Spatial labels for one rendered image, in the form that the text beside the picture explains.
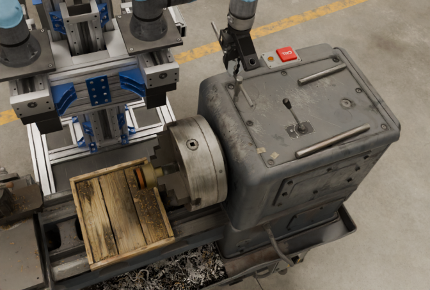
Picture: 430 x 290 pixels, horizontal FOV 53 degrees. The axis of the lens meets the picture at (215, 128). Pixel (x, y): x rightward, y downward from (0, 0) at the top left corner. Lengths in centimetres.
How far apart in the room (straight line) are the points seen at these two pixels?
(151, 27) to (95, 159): 107
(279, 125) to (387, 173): 171
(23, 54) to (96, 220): 65
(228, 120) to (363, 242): 156
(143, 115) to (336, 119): 149
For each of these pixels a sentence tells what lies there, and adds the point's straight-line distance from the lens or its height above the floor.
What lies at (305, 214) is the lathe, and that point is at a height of 76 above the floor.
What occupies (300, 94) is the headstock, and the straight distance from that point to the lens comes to 152.
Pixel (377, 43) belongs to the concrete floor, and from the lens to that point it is 382.
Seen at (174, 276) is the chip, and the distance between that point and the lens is 186.
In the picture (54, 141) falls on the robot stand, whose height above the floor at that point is 21.
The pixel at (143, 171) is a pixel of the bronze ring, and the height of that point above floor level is 112.
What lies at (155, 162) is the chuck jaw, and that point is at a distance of 145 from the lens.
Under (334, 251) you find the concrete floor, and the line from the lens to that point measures 268.
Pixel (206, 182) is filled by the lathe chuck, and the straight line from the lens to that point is 137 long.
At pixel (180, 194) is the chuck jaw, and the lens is 141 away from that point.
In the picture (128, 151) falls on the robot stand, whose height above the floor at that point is 21.
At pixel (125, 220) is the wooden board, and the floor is 89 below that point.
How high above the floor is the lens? 239
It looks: 55 degrees down
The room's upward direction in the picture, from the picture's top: 8 degrees clockwise
